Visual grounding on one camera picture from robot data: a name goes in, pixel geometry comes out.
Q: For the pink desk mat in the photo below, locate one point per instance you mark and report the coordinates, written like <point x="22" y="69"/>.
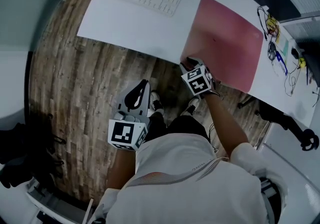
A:
<point x="225" y="38"/>

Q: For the person's white shirt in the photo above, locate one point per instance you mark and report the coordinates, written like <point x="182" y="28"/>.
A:
<point x="190" y="188"/>

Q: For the black office chair with armrests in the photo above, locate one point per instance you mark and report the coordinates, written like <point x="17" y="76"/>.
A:
<point x="282" y="118"/>

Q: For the person's left white shoe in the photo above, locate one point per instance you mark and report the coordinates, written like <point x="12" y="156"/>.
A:
<point x="156" y="104"/>

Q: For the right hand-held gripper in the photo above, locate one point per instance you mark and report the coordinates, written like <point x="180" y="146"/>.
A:
<point x="197" y="81"/>

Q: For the person's white shoe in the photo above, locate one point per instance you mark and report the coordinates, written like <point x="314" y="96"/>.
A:
<point x="191" y="106"/>
<point x="156" y="104"/>

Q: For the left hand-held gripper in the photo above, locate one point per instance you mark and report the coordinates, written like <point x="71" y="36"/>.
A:
<point x="122" y="133"/>

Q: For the white side desk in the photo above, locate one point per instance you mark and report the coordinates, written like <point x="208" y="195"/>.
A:
<point x="50" y="203"/>

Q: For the blue and white packet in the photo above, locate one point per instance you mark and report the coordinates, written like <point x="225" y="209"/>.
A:
<point x="281" y="64"/>

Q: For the person's right forearm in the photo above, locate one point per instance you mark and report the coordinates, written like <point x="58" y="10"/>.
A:
<point x="225" y="125"/>

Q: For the small black device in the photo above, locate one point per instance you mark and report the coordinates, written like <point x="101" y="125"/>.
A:
<point x="295" y="53"/>

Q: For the black monitor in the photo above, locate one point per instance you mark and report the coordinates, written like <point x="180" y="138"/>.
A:
<point x="312" y="63"/>

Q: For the person's right white shoe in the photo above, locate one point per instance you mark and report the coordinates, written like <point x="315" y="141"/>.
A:
<point x="191" y="106"/>

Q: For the person's left forearm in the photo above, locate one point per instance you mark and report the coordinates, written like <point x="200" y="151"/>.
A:
<point x="120" y="168"/>

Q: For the person's black trousers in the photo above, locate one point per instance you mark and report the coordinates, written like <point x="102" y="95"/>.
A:
<point x="182" y="125"/>

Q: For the small yellow object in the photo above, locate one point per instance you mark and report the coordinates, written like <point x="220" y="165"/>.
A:
<point x="302" y="62"/>

